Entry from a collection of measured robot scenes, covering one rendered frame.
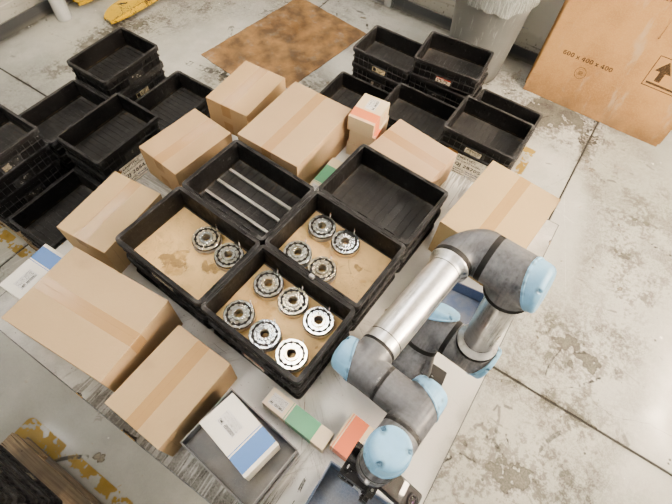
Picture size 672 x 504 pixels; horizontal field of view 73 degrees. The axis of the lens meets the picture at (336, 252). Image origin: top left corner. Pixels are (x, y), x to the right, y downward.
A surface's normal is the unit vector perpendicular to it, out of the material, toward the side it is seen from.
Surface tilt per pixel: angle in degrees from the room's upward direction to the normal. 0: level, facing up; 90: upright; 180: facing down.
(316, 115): 0
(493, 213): 0
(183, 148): 0
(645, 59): 78
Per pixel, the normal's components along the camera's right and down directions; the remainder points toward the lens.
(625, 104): -0.52, 0.51
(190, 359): 0.05, -0.51
